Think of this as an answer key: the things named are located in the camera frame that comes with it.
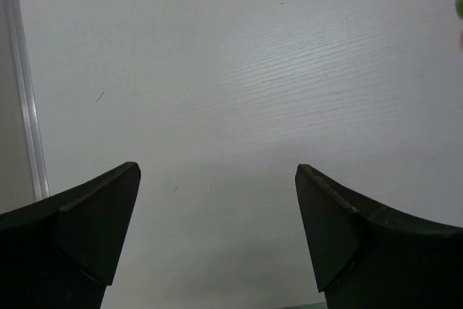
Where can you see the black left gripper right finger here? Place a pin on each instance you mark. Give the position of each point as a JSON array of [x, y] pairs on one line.
[[368, 255]]

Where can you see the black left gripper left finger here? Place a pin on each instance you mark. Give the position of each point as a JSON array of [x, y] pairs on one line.
[[63, 251]]

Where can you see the aluminium table edge rail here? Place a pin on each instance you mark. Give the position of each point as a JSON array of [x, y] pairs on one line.
[[16, 34]]

